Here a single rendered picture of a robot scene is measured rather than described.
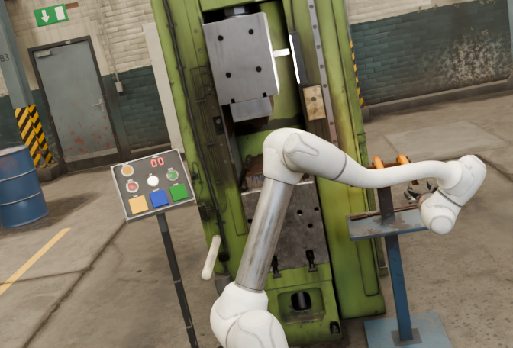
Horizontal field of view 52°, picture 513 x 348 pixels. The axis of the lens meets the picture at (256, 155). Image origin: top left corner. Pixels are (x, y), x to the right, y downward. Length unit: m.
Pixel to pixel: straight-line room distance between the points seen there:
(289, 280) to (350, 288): 0.42
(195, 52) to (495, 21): 6.83
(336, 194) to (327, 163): 1.30
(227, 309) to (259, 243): 0.24
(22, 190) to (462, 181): 5.78
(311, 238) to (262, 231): 1.03
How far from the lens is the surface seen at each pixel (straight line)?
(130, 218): 2.57
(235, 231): 2.97
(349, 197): 2.92
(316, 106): 2.75
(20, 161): 6.93
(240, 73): 2.62
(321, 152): 1.59
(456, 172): 1.88
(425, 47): 8.78
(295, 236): 2.75
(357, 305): 3.18
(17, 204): 6.98
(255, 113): 2.64
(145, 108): 8.91
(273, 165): 1.72
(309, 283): 2.88
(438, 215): 1.89
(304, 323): 2.99
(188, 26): 2.78
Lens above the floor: 1.69
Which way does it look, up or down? 13 degrees down
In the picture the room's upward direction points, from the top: 12 degrees counter-clockwise
